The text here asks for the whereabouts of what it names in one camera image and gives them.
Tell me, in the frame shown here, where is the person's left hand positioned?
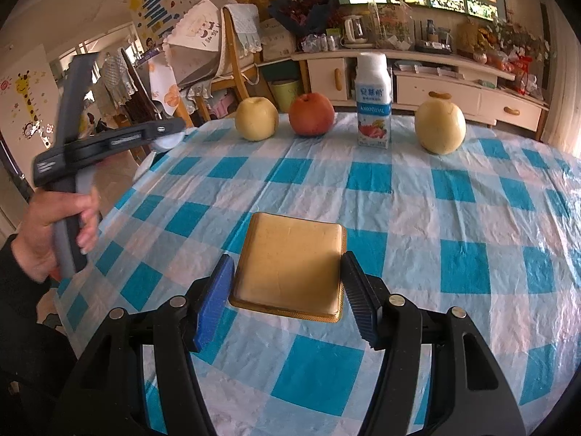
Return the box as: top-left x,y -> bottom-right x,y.
16,188 -> 101,282

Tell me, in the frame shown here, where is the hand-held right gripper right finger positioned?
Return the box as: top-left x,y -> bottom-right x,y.
340,251 -> 532,436

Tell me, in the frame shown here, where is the white electric kettle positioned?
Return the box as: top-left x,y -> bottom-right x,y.
341,15 -> 369,47

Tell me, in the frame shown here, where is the cardboard box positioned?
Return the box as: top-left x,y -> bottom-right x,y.
261,20 -> 298,62

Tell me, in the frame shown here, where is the person's left forearm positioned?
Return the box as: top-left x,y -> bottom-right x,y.
0,234 -> 80,436

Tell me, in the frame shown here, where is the golden square tray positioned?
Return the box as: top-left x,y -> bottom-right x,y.
228,212 -> 348,323

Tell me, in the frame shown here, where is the blue white checked tablecloth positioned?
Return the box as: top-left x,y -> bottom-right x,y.
54,111 -> 581,436

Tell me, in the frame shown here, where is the green waste bin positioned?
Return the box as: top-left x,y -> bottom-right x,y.
269,78 -> 303,113

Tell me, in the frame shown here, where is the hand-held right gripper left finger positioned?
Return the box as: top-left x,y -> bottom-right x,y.
50,254 -> 237,436

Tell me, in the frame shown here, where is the cream television cabinet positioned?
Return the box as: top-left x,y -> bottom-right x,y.
290,48 -> 550,136

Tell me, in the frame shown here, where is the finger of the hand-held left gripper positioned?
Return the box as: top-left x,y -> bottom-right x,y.
106,117 -> 187,152

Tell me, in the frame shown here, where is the white yogurt drink bottle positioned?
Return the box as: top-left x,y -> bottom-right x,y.
354,52 -> 393,149

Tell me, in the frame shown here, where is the dark wrapped flower bouquet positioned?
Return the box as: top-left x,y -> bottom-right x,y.
267,0 -> 339,38

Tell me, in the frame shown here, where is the blue yellow wall sticker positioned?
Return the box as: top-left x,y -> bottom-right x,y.
129,0 -> 177,43

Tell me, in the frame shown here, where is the wooden chair with cloth cover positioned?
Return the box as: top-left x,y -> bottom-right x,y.
162,2 -> 273,123

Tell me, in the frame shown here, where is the dark wooden chair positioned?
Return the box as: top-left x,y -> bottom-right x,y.
102,48 -> 157,124

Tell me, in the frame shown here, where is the red apple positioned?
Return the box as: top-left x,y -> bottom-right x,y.
289,92 -> 336,137

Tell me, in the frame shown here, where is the yellow pear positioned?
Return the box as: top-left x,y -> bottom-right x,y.
414,92 -> 467,155
235,97 -> 280,141

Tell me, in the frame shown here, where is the giraffe wall sticker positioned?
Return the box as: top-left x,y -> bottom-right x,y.
13,70 -> 47,146

